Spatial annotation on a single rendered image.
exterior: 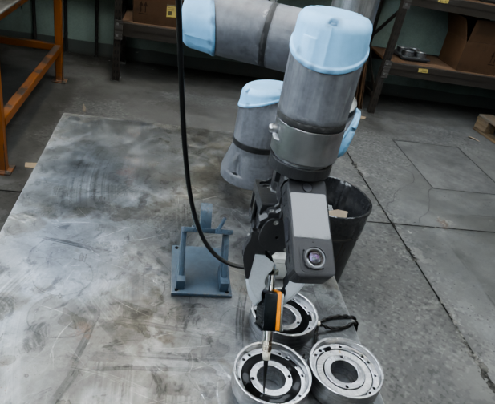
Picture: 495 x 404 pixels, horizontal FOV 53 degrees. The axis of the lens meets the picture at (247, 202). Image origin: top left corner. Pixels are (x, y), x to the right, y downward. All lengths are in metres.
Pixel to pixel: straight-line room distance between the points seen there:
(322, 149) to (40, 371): 0.46
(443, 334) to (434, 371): 0.23
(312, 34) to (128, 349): 0.49
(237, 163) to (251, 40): 0.58
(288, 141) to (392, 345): 1.63
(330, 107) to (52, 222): 0.63
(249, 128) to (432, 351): 1.34
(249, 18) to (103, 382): 0.49
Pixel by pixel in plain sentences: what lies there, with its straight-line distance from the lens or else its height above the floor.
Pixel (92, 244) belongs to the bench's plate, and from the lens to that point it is 0.93.
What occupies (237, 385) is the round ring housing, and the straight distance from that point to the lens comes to 0.68.
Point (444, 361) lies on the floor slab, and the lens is 2.14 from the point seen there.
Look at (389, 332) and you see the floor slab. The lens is 2.14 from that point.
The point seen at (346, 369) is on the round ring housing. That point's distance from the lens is 0.77.
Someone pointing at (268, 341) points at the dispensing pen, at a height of 0.89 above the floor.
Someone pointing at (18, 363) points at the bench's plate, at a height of 0.80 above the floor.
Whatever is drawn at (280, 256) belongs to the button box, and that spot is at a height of 0.85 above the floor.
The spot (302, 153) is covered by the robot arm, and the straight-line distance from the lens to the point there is 0.52.
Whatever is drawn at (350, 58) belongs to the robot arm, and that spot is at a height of 1.25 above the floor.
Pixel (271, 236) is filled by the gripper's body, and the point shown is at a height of 1.04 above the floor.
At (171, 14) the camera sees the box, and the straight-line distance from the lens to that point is 4.07.
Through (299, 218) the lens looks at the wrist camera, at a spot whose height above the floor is 1.09.
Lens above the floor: 1.36
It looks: 31 degrees down
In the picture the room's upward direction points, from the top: 11 degrees clockwise
